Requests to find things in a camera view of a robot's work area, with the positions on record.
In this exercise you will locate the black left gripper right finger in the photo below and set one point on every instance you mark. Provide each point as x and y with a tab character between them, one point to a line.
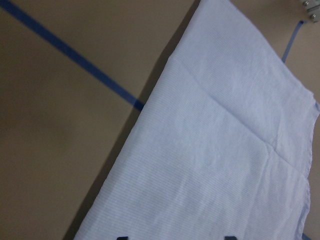
230	238

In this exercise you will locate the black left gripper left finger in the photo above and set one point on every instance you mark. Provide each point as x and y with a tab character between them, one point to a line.
123	238

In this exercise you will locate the light blue striped shirt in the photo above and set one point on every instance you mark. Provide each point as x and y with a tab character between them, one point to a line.
222	147

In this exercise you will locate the aluminium frame post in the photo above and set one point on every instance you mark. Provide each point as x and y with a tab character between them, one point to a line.
312	8

